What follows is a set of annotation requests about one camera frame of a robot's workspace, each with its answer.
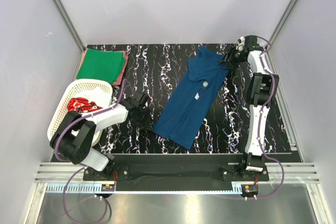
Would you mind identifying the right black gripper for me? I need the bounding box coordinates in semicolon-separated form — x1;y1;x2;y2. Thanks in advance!
217;45;245;71

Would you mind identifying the blue t shirt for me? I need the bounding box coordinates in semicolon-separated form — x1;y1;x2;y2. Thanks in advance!
153;46;229;150

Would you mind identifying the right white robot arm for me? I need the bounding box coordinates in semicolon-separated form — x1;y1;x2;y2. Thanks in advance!
218;35;279;180

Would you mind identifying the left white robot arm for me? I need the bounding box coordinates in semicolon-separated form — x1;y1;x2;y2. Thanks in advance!
50;91;153;180

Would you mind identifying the folded pink t shirt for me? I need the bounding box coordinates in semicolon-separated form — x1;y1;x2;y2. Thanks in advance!
80;48;129;86

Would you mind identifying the white plastic laundry basket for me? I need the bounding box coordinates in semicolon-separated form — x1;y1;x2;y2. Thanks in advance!
47;79;113;141

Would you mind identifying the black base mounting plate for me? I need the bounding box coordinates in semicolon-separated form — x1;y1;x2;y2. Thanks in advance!
83;154;269;182

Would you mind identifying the folded green t shirt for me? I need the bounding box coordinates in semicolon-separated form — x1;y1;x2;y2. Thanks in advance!
75;48;126;83

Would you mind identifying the red and white t shirt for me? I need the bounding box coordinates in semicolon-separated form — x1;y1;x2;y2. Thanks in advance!
67;97;102;113

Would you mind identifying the left small electronics board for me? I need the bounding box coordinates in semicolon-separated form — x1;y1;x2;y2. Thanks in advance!
101;184;116;191

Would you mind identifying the small electronics board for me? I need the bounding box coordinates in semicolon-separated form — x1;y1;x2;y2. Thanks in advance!
242;184;259;194
101;184;116;191

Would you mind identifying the right small electronics board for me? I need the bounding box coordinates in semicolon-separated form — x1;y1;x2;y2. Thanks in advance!
242;184;259;194

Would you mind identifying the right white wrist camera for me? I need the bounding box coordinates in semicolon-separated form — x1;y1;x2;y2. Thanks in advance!
236;36;245;51

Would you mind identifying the white slotted cable duct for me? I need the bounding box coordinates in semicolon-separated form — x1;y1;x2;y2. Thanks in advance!
47;183;244;195

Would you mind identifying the left aluminium frame post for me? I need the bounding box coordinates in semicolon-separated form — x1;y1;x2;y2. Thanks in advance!
52;0;86;51

